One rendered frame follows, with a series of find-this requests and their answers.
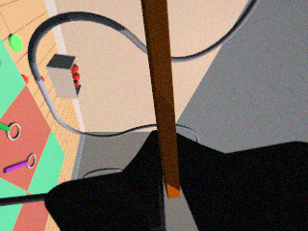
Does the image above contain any white loop with purple handle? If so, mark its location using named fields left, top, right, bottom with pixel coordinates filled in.
left=4, top=154, right=36, bottom=173

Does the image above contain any white ring with green handle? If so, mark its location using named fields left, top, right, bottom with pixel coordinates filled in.
left=0, top=123, right=21, bottom=141

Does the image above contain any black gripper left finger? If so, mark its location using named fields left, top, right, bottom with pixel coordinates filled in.
left=43, top=130, right=167, bottom=231

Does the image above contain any orange bar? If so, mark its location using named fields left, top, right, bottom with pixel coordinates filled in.
left=141, top=0, right=181, bottom=199

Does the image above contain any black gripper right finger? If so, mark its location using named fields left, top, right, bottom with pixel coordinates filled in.
left=176, top=133, right=308, bottom=231

